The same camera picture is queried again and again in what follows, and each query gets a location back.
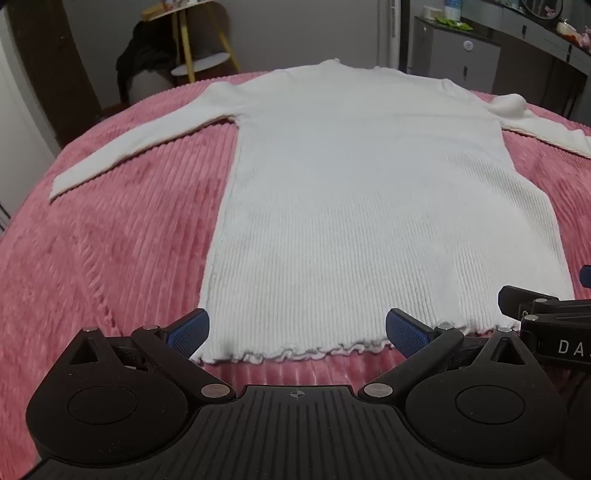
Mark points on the white teapot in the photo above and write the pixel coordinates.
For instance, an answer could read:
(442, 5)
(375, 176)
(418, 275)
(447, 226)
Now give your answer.
(566, 26)

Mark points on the yellow-legged side table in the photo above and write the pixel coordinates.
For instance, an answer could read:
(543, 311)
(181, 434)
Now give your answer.
(187, 34)

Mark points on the white ribbed knit sweater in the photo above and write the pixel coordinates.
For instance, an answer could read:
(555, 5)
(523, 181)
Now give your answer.
(369, 207)

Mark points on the round mirror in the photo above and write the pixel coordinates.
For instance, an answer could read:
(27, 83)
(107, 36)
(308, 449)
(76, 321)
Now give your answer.
(540, 7)

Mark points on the dark brown door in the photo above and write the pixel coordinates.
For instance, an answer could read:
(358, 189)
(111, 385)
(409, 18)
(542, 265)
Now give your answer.
(51, 69)

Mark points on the pink ribbed plush blanket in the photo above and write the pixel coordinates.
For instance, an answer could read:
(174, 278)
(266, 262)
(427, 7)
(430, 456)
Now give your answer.
(115, 230)

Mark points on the green leafy decoration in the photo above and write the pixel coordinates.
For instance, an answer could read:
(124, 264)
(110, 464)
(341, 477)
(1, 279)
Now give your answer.
(455, 24)

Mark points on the grey dressing desk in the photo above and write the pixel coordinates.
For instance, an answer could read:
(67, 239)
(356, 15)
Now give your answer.
(531, 32)

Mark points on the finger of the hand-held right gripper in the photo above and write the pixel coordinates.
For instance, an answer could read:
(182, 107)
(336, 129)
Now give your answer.
(587, 276)
(519, 297)

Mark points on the white wardrobe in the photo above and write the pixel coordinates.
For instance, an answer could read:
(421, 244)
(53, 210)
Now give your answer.
(23, 138)

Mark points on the dark clothes pile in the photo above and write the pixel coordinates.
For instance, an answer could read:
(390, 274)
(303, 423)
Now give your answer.
(141, 50)

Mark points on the grey drawer cabinet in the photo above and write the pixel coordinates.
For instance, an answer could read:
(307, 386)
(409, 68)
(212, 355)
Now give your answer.
(455, 57)

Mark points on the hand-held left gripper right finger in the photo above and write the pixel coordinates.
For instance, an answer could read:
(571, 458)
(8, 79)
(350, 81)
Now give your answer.
(406, 336)

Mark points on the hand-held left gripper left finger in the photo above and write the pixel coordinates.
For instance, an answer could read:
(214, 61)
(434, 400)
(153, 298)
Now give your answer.
(190, 333)

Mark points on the white tower fan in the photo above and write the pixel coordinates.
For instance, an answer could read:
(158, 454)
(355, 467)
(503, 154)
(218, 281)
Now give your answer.
(393, 32)

